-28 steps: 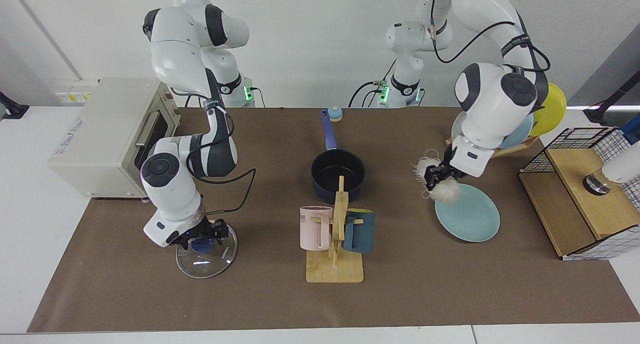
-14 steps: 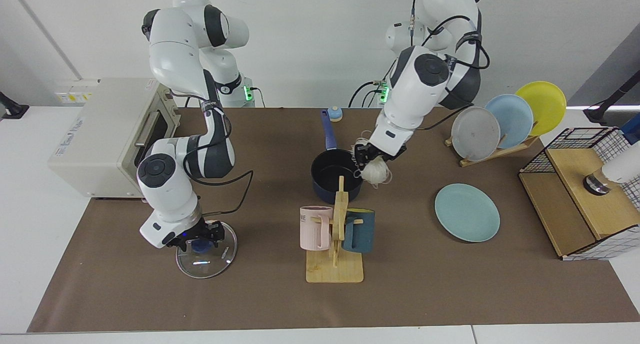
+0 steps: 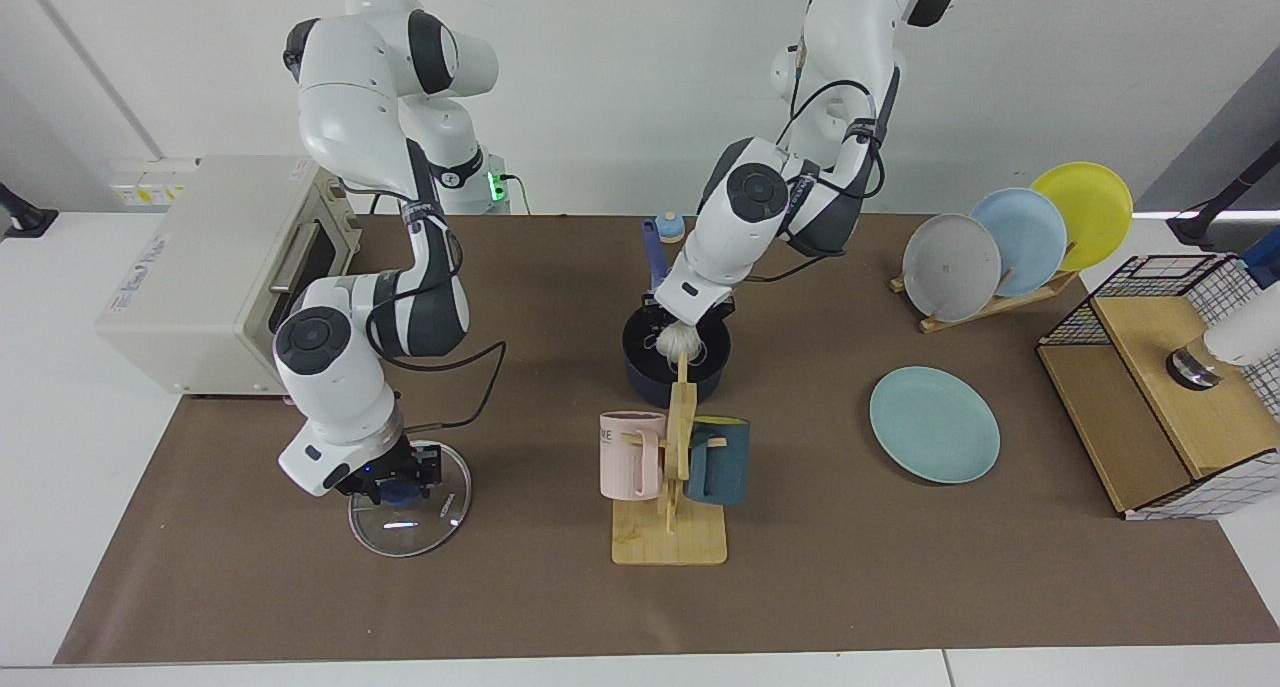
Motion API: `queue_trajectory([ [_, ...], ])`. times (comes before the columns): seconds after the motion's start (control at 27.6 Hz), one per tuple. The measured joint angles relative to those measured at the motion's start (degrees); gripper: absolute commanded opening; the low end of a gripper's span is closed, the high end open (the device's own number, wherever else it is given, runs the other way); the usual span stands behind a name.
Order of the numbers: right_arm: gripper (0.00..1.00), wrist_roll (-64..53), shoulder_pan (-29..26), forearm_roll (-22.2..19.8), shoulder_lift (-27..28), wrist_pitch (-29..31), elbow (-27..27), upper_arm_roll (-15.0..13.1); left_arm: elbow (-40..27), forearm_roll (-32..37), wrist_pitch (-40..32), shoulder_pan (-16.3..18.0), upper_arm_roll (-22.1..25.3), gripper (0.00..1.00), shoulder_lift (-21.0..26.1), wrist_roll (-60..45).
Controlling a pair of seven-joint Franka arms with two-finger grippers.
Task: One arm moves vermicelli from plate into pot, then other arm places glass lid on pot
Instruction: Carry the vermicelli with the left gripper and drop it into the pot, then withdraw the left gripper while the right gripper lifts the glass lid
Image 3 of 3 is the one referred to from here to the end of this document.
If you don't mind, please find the black clamp mount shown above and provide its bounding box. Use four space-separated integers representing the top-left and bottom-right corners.
0 182 58 240

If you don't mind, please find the white cylinder with dark base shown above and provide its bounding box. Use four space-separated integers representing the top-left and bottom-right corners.
1165 307 1280 390

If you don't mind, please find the pale toaster oven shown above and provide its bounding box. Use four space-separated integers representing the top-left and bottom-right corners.
95 155 363 405

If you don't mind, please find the pale green plate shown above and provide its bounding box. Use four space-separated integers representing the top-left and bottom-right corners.
869 366 1001 485

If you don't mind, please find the wooden plate rack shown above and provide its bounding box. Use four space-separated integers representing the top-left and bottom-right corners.
890 267 1081 334

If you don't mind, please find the white socket box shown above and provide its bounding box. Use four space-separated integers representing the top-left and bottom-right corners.
108 159 196 208

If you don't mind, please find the black pot with blue handle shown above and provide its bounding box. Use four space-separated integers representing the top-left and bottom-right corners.
622 219 732 408

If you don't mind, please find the dark teal mug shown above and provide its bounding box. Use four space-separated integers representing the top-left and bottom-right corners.
685 416 751 507

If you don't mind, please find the yellow plate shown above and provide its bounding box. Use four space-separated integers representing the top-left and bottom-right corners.
1030 161 1134 273

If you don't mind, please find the blue box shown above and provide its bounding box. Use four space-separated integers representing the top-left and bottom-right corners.
1240 225 1280 290

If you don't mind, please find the grey plate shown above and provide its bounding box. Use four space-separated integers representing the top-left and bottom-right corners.
902 213 1003 323

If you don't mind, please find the brown table cloth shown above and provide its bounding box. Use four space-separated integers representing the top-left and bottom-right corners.
55 214 1280 665

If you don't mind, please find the pink mug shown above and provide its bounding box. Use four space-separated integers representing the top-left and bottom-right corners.
599 411 668 501

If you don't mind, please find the light blue plate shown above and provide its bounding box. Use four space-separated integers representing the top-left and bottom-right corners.
968 188 1069 298

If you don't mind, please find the wooden cup stand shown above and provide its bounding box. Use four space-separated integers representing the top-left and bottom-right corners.
611 352 728 566

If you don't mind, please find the wire basket with wooden floor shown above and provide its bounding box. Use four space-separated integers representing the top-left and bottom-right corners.
1036 253 1280 521

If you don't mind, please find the glass lid with blue knob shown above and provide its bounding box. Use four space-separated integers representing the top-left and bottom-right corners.
348 441 473 558

